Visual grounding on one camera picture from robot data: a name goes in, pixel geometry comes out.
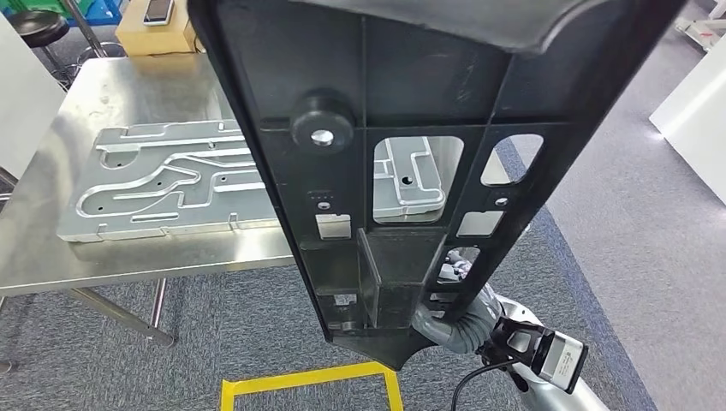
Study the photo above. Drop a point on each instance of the black plastic frame part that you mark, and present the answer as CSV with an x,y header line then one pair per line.
x,y
425,74

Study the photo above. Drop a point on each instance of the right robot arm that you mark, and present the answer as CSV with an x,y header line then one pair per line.
x,y
561,400

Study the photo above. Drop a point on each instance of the steel workbench table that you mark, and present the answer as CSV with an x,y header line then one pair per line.
x,y
34,261

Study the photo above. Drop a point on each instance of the yellow floor tape square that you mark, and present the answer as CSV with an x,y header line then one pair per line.
x,y
306,377

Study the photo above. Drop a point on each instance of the aluminium fixture plate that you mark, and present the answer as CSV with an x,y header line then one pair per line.
x,y
170,215

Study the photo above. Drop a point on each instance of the cardboard box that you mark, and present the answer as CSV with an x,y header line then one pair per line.
x,y
153,39

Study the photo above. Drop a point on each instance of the smartphone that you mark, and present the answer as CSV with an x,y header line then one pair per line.
x,y
157,10

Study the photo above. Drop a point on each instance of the blue storage rack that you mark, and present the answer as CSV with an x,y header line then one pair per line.
x,y
102,11

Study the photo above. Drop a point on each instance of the white display cabinet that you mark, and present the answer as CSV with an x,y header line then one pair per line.
x,y
697,130

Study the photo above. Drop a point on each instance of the black round stool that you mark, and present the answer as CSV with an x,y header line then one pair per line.
x,y
37,28

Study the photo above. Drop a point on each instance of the green plastic crate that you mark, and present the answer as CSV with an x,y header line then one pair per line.
x,y
28,5

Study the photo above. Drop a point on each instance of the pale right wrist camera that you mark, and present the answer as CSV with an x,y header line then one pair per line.
x,y
558,360

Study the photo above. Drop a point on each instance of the steel tube post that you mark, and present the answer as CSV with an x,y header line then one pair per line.
x,y
85,28

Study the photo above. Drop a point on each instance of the white equipment frame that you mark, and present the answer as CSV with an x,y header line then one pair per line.
x,y
703,31

